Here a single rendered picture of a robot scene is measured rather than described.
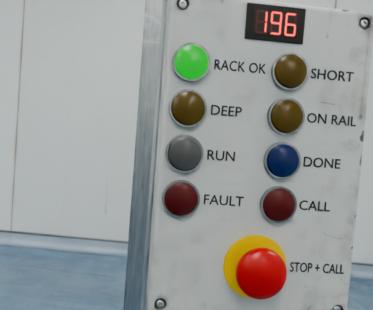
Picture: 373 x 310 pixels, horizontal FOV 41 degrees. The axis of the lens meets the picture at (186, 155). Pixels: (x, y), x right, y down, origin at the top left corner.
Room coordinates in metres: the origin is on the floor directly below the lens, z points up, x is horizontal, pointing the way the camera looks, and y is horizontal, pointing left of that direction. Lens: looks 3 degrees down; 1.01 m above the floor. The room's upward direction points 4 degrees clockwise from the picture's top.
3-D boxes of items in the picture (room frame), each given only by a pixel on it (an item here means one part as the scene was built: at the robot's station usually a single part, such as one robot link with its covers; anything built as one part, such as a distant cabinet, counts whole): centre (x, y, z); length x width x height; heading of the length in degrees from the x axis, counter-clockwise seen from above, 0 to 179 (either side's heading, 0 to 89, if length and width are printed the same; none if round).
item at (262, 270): (0.39, -0.06, 0.90); 0.04 x 0.04 x 0.04; 7
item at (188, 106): (0.39, 0.00, 1.03); 0.03 x 0.01 x 0.03; 97
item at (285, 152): (0.40, -0.08, 0.99); 0.03 x 0.01 x 0.03; 97
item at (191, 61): (0.39, 0.00, 1.06); 0.03 x 0.01 x 0.03; 97
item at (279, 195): (0.40, -0.08, 0.96); 0.03 x 0.01 x 0.03; 97
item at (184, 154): (0.39, 0.00, 0.99); 0.03 x 0.01 x 0.03; 97
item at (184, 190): (0.39, 0.00, 0.96); 0.03 x 0.01 x 0.03; 97
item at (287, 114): (0.40, -0.08, 1.03); 0.03 x 0.01 x 0.03; 97
